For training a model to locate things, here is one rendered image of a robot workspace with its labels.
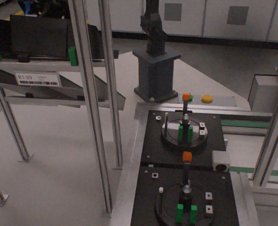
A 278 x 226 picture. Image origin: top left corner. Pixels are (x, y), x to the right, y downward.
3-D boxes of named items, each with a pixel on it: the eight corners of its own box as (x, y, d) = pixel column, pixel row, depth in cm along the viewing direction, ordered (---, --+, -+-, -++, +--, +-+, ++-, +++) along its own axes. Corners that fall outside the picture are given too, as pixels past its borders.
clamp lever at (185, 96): (181, 116, 88) (182, 93, 86) (187, 116, 88) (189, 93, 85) (181, 119, 84) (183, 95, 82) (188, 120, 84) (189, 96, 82)
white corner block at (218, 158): (210, 159, 79) (211, 149, 76) (226, 161, 78) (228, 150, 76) (211, 172, 75) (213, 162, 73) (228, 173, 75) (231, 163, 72)
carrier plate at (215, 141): (148, 114, 96) (148, 109, 95) (219, 118, 94) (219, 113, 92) (140, 166, 78) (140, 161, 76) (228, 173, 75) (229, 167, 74)
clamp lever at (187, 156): (180, 180, 68) (183, 151, 66) (189, 180, 67) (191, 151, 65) (181, 187, 64) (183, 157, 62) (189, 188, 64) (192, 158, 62)
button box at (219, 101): (177, 106, 109) (178, 93, 105) (232, 109, 106) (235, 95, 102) (176, 117, 103) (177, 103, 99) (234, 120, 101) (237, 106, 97)
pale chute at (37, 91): (46, 102, 97) (49, 90, 98) (80, 108, 94) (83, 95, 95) (-14, 82, 70) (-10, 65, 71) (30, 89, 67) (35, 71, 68)
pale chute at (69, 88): (88, 105, 96) (90, 92, 96) (123, 110, 92) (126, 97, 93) (42, 84, 69) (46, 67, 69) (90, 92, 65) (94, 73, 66)
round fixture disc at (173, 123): (162, 119, 91) (162, 115, 90) (205, 122, 89) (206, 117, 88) (159, 149, 80) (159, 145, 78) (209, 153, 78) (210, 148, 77)
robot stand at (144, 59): (159, 82, 131) (160, 42, 119) (178, 96, 121) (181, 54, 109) (133, 91, 125) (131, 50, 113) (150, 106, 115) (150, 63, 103)
